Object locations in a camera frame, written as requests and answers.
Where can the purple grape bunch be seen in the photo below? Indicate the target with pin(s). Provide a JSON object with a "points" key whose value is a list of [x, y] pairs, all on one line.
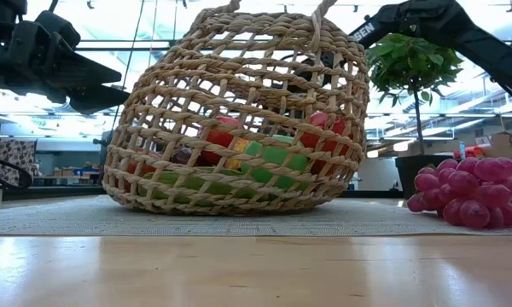
{"points": [[469, 192]]}

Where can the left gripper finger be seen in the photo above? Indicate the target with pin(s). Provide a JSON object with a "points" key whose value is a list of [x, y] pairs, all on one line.
{"points": [[98, 99], [81, 68]]}

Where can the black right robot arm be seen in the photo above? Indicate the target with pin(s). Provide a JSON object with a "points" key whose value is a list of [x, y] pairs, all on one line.
{"points": [[452, 25]]}

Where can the red orange object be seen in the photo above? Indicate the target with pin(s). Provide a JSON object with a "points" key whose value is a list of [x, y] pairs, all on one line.
{"points": [[473, 152]]}

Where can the green apple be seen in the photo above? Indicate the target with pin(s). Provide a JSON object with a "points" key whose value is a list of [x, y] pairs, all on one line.
{"points": [[277, 155]]}

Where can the grey woven placemat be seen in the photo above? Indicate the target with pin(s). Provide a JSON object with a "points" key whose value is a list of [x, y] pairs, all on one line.
{"points": [[324, 224]]}

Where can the cardboard boxes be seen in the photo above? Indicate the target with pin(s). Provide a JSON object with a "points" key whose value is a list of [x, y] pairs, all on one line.
{"points": [[510, 145]]}

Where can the shelf items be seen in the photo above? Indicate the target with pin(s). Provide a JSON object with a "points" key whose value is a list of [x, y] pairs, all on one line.
{"points": [[68, 172]]}

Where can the black round knob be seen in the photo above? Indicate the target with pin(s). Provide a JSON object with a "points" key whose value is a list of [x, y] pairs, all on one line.
{"points": [[99, 141]]}

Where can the woven wicker basket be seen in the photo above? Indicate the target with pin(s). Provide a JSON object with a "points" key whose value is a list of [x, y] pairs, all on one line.
{"points": [[256, 25]]}

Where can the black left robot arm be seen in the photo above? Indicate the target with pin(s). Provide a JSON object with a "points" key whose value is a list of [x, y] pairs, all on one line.
{"points": [[4, 6]]}

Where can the brown patterned box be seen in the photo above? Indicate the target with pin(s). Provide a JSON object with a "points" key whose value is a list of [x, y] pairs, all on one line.
{"points": [[13, 158]]}

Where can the black curved bar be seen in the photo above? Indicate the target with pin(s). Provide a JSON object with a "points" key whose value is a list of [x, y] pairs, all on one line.
{"points": [[25, 180]]}

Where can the black plant pot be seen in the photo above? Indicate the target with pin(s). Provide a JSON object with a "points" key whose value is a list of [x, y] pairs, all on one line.
{"points": [[409, 175]]}

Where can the orange red peach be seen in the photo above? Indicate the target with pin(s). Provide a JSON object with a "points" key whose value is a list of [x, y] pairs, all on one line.
{"points": [[240, 147]]}

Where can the long green cucumber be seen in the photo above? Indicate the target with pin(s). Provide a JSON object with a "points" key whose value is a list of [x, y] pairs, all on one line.
{"points": [[192, 183]]}

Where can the green leafy plant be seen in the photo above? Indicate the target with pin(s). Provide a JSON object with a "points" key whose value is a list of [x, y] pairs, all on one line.
{"points": [[409, 64]]}

